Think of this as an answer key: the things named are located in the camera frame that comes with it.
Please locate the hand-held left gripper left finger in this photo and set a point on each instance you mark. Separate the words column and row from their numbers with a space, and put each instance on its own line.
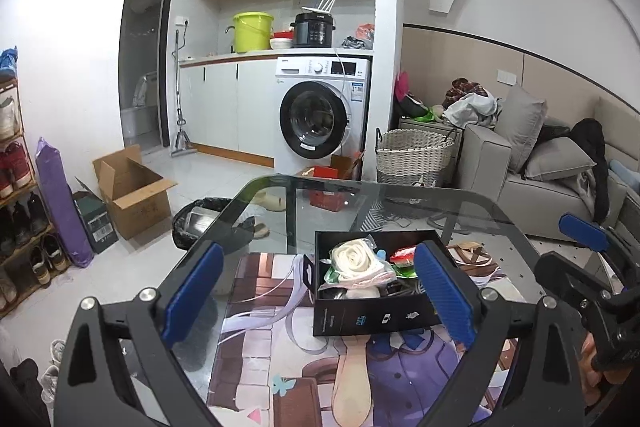
column 192, row 292

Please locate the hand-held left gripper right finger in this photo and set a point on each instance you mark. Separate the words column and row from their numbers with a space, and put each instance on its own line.
column 445, row 292

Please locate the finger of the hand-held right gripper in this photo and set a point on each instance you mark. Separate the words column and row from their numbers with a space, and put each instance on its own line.
column 575, row 274
column 582, row 229

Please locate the green medicine sachet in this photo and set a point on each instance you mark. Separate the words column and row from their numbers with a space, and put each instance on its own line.
column 407, row 271
column 331, row 276

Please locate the red snack packet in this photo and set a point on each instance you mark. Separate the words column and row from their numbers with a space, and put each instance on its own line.
column 404, row 254

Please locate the white fabric rose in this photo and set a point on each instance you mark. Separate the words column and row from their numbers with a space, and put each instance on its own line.
column 355, row 257

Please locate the black cardboard box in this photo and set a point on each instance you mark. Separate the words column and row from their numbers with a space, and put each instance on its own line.
column 350, row 319

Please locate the person's right hand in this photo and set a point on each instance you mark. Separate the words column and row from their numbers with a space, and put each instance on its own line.
column 595, row 379

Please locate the grey sofa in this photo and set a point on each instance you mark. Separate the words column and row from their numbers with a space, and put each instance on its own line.
column 545, row 202

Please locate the trash bin with black bag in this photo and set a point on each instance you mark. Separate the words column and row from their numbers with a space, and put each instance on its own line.
column 200, row 222

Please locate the black jacket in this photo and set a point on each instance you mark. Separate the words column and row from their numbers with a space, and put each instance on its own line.
column 592, row 157

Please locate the grey pillow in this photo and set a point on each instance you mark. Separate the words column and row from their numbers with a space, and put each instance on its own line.
column 520, row 127
column 557, row 159

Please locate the beige slipper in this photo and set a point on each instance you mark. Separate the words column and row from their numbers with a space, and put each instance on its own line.
column 261, row 232
column 270, row 202

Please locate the open brown cardboard box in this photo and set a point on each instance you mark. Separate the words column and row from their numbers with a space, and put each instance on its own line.
column 140, row 202

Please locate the printed table mat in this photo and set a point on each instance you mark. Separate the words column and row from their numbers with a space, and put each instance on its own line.
column 280, row 357

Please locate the dark green box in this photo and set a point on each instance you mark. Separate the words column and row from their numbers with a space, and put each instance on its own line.
column 97, row 222

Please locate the white wicker basket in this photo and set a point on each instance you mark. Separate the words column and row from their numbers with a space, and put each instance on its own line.
column 415, row 157

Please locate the flat mop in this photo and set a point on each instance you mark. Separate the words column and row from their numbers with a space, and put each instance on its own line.
column 181, row 142

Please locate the red box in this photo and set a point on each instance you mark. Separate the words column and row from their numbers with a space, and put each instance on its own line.
column 327, row 194

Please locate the purple rolled mat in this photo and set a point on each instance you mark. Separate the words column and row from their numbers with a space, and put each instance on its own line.
column 60, row 202

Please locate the white sneakers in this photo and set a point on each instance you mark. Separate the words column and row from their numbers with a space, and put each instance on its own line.
column 52, row 372

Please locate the small brown cardboard box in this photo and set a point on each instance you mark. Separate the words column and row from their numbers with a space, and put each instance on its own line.
column 345, row 164

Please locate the pile of clothes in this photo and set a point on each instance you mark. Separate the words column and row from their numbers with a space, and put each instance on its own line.
column 472, row 104

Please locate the wooden shoe rack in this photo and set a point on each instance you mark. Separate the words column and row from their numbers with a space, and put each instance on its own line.
column 25, row 227

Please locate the white lower cabinets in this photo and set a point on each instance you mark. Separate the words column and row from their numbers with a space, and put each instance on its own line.
column 220, row 107

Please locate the white washing machine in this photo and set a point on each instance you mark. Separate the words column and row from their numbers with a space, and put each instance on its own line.
column 320, row 117

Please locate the glass door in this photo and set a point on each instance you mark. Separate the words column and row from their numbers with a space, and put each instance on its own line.
column 145, row 47

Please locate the red bowl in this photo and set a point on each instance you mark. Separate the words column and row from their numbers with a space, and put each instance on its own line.
column 281, row 41

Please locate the lime green bucket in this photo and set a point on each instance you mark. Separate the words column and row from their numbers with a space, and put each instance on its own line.
column 252, row 32

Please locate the plastic bags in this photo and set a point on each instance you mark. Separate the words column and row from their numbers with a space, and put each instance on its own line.
column 359, row 38

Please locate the black pressure cooker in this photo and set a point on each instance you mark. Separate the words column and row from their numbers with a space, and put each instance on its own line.
column 312, row 32

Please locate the white router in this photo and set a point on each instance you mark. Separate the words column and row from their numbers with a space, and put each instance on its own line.
column 320, row 6

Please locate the wall outlet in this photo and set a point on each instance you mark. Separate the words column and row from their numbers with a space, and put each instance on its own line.
column 506, row 77

